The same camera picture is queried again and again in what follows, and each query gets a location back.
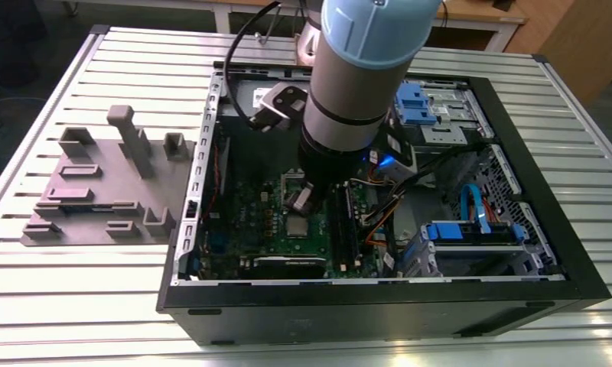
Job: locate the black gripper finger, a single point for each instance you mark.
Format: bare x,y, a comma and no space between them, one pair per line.
308,197

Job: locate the silver CPU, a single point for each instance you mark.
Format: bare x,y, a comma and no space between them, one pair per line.
298,228

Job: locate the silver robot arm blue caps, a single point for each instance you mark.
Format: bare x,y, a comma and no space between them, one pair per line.
356,88

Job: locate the CPU socket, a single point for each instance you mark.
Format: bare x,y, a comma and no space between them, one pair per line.
298,238

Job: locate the black RAM slot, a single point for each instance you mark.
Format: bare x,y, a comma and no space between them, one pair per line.
336,229
352,229

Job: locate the green motherboard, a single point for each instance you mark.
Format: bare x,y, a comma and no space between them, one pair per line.
250,229

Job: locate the grey power supply unit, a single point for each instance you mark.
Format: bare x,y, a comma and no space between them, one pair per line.
255,145

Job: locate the black graphics card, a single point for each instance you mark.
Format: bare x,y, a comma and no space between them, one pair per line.
286,264

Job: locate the silver drive cage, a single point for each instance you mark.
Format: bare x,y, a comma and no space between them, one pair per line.
448,134

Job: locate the hard disk in blue carrier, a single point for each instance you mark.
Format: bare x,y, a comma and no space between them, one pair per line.
448,231

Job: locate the black PC case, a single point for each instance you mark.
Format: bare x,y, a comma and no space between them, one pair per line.
387,313

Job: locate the silver disk bay cage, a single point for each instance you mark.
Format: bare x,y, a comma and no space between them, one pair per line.
490,249

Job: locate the grey parts rack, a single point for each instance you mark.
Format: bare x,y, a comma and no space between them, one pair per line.
112,179

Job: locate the wooden cabinet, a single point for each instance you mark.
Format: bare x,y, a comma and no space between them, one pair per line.
582,38

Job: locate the dark office chair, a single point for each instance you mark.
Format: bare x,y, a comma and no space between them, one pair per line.
9,65

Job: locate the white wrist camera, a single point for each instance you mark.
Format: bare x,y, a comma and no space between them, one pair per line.
403,164

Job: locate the grey boxy wrist camera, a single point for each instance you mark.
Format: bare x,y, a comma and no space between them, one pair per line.
280,103

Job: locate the blue plastic drive bracket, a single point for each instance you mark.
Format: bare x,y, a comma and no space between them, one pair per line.
418,111

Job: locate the wooden desk white frame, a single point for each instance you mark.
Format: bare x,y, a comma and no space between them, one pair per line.
490,17

